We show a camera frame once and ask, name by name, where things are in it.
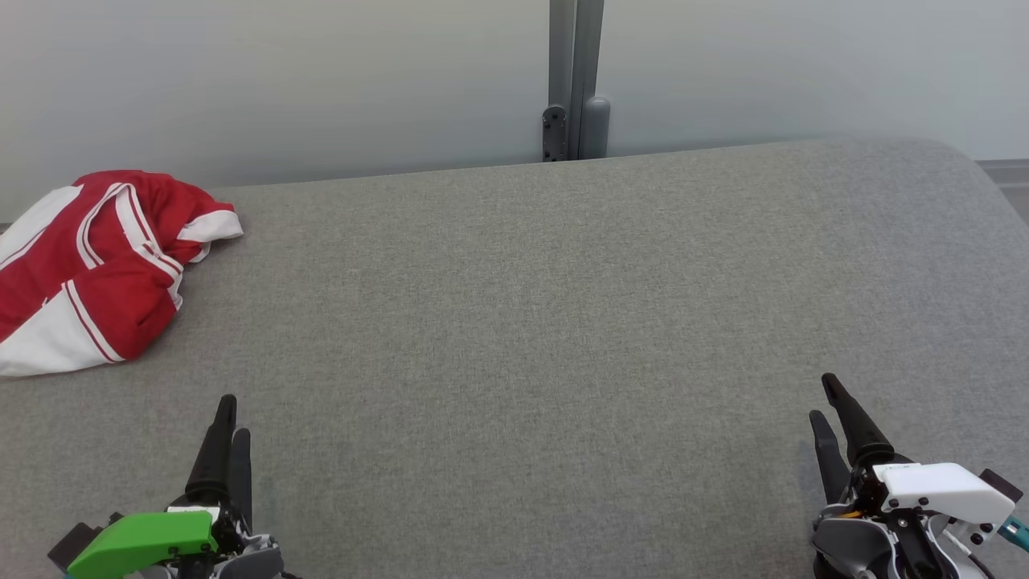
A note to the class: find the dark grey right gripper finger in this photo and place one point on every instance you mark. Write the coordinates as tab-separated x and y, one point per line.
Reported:
830	462
860	430

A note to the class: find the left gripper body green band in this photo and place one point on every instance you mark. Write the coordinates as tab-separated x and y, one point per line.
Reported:
137	543

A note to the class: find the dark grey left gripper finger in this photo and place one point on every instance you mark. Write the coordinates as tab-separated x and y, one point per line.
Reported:
213	458
242	474

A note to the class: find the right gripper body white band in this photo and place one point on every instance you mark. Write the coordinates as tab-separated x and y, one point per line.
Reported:
940	486

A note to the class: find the red white striped sports garment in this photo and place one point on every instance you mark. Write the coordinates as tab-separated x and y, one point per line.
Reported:
120	265

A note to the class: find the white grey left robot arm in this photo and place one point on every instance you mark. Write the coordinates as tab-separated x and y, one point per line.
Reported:
261	563

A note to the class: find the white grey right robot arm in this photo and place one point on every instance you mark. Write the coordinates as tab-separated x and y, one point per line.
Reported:
852	547

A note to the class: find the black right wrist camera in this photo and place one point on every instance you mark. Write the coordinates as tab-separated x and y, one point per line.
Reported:
1001	485

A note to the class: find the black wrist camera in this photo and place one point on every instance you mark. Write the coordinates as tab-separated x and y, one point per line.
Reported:
72	547
1001	485

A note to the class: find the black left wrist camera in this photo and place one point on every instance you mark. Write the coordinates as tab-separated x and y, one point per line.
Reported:
72	547

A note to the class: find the grey metal partition post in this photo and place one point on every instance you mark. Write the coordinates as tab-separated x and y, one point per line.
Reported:
575	64

